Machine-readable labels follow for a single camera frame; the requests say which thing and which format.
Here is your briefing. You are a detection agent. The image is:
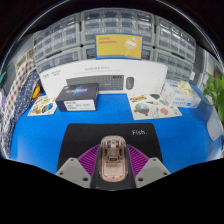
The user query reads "small dark blue box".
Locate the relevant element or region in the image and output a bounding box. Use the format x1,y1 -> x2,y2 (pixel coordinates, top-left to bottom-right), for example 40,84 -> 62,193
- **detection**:
54,82 -> 100,113

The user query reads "black mouse pad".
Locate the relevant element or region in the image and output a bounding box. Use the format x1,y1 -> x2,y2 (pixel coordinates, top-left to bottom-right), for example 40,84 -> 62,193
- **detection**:
56,122 -> 164,172

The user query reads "white plant pot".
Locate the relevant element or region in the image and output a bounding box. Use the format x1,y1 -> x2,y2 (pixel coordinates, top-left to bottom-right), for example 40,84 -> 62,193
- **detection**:
206,106 -> 224,141

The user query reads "sticker sheet with food drawings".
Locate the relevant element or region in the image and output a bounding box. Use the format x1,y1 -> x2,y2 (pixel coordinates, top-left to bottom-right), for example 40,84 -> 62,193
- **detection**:
27,94 -> 58,117

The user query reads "dark blue dotted cloth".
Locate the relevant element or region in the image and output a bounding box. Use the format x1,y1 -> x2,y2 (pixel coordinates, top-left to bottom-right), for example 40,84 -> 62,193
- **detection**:
1,69 -> 41,158

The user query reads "yellow sign card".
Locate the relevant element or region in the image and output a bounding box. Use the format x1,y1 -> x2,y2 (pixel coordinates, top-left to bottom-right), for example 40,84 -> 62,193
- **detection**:
94,33 -> 144,60

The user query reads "green leafy plant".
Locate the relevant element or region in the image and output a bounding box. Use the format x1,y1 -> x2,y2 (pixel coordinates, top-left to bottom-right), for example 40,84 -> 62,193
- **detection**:
202,73 -> 224,123

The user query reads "white tissue box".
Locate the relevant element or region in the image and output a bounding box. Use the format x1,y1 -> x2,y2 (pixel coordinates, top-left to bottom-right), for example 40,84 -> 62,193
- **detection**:
160,79 -> 202,109

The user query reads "sticker sheet with travel drawings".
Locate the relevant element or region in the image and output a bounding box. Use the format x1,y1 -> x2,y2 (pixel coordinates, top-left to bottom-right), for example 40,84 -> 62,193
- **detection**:
127,93 -> 183,121

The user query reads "white keyboard packaging box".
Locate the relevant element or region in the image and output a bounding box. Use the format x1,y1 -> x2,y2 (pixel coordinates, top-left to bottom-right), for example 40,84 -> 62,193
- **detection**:
38,59 -> 169,98

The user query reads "small yellow object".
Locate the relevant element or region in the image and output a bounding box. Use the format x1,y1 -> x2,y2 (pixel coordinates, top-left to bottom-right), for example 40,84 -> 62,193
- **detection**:
31,84 -> 42,101

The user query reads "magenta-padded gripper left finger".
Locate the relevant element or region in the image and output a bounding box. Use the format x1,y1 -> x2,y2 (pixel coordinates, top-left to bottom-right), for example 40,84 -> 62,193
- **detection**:
54,143 -> 101,189

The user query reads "transparent rose gold computer mouse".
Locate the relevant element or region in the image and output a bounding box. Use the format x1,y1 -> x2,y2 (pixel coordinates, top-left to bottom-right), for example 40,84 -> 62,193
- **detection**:
98,134 -> 129,183

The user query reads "white dotted cloth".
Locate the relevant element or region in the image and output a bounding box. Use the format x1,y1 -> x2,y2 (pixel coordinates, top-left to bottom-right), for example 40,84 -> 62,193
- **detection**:
3,59 -> 38,124

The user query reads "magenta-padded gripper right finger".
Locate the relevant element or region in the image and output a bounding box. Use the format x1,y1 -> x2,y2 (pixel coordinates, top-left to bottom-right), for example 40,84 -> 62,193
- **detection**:
126,143 -> 172,189

